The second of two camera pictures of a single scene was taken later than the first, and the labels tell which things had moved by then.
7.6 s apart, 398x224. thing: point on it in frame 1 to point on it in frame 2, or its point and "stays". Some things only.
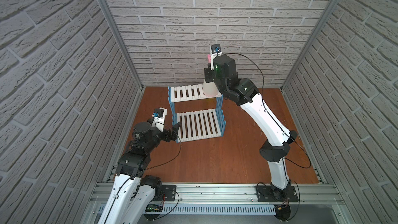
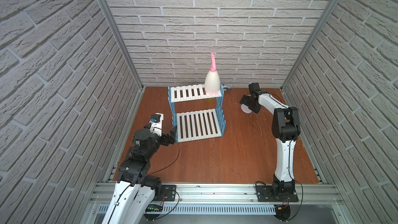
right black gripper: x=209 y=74 to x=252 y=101
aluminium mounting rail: x=239 y=193 stays
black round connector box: x=283 y=212 stays
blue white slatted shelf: x=201 y=116 stays
